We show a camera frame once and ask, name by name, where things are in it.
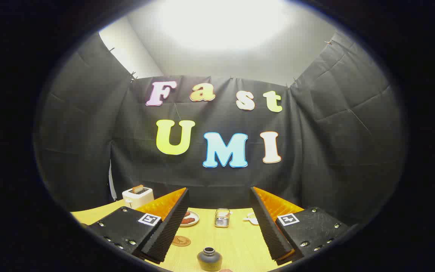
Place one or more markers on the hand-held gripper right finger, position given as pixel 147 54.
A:
pixel 268 226

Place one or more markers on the toast slice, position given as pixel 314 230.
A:
pixel 138 188

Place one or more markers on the white divided condiment dish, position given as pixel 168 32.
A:
pixel 252 219

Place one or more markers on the silver bottle with green label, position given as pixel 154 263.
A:
pixel 209 260

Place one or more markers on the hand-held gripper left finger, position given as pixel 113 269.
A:
pixel 168 230

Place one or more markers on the light wooden table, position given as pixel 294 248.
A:
pixel 236 245

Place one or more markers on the round brown cork coaster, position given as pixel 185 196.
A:
pixel 181 241

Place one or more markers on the white toaster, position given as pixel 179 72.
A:
pixel 138 198

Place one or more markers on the round white plate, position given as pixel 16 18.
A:
pixel 194 221

